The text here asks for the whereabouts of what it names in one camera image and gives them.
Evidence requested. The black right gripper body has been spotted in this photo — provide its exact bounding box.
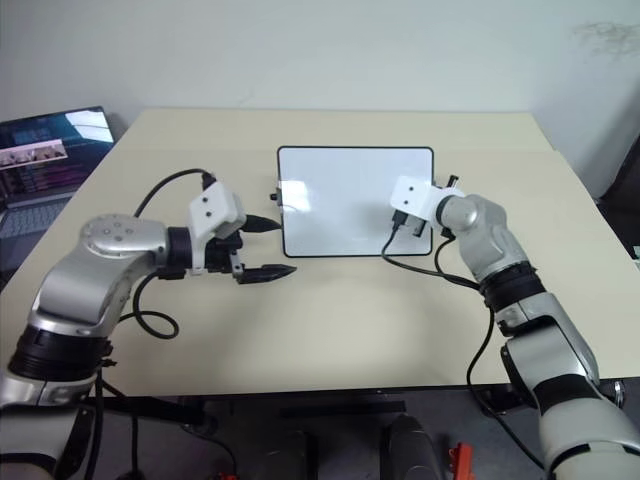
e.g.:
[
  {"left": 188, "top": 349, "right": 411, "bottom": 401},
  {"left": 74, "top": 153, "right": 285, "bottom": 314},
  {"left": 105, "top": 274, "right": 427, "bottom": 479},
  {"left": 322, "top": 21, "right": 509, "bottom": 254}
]
[{"left": 403, "top": 213, "right": 430, "bottom": 241}]

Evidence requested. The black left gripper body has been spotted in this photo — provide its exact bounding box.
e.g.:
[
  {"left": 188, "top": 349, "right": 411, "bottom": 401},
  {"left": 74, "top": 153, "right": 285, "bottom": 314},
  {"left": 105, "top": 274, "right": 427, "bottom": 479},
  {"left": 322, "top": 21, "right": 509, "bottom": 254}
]
[{"left": 203, "top": 227, "right": 247, "bottom": 276}]

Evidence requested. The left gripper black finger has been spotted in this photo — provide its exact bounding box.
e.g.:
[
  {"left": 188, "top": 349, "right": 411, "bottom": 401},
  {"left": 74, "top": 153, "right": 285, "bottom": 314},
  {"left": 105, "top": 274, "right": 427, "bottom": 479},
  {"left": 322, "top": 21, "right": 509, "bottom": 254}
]
[
  {"left": 231, "top": 263, "right": 299, "bottom": 287},
  {"left": 242, "top": 214, "right": 282, "bottom": 234}
]

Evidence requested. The black-framed tabletop whiteboard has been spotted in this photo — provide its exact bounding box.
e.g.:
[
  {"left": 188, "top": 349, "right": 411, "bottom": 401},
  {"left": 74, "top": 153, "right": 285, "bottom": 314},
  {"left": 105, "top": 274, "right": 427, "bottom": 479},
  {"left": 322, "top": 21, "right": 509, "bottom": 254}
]
[{"left": 269, "top": 145, "right": 460, "bottom": 259}]

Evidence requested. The black bar under table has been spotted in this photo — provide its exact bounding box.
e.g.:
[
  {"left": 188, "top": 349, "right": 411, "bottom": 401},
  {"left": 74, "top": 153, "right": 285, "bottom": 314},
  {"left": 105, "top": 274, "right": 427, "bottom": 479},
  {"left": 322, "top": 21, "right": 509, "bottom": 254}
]
[{"left": 278, "top": 399, "right": 407, "bottom": 419}]

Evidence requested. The open grey laptop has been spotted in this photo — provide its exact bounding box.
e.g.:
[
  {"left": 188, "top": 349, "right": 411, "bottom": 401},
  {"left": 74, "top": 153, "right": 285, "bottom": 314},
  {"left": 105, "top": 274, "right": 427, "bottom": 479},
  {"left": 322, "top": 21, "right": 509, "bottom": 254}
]
[{"left": 0, "top": 104, "right": 119, "bottom": 241}]

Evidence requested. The dark rounded shape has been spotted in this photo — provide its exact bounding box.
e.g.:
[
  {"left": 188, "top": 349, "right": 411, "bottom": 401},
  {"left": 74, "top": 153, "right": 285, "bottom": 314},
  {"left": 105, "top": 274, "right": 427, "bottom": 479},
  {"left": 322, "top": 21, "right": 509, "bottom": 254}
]
[{"left": 379, "top": 413, "right": 444, "bottom": 480}]

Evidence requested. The red plastic part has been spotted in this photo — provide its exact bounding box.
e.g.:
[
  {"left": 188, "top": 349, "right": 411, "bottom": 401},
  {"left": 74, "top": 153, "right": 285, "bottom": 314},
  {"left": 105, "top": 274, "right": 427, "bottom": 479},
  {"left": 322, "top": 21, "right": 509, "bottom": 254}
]
[{"left": 447, "top": 441, "right": 475, "bottom": 480}]

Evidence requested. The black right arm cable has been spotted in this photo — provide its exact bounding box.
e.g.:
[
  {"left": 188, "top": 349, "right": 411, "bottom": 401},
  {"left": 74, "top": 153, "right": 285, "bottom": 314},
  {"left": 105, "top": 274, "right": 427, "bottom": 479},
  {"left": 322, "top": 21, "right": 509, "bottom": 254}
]
[{"left": 380, "top": 210, "right": 549, "bottom": 471}]

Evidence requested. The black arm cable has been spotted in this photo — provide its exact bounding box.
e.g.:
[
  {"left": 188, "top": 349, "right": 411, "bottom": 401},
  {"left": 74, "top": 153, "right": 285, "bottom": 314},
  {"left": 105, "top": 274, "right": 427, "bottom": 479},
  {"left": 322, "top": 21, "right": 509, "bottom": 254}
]
[
  {"left": 380, "top": 210, "right": 549, "bottom": 471},
  {"left": 130, "top": 168, "right": 218, "bottom": 342}
]

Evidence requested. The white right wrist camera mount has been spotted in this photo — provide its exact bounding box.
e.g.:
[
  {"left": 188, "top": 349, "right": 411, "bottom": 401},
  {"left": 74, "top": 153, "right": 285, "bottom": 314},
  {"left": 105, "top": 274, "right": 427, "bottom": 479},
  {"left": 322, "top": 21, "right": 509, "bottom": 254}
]
[{"left": 389, "top": 175, "right": 454, "bottom": 224}]

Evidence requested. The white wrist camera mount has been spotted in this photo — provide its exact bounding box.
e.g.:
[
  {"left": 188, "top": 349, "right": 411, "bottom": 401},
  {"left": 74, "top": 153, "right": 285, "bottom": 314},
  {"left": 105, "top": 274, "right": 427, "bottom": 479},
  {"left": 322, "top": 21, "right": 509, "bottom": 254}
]
[
  {"left": 389, "top": 175, "right": 454, "bottom": 224},
  {"left": 187, "top": 182, "right": 248, "bottom": 276}
]

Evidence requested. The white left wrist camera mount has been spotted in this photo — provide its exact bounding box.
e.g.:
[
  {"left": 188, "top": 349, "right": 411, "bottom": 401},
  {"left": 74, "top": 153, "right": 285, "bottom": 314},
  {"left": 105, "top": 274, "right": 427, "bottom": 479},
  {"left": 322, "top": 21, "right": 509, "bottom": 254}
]
[{"left": 187, "top": 182, "right": 248, "bottom": 276}]

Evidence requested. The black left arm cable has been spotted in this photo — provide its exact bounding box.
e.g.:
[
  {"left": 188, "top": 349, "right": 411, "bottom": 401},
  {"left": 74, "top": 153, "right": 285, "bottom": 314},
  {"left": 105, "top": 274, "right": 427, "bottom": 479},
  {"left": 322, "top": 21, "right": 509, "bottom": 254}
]
[{"left": 130, "top": 168, "right": 218, "bottom": 342}]

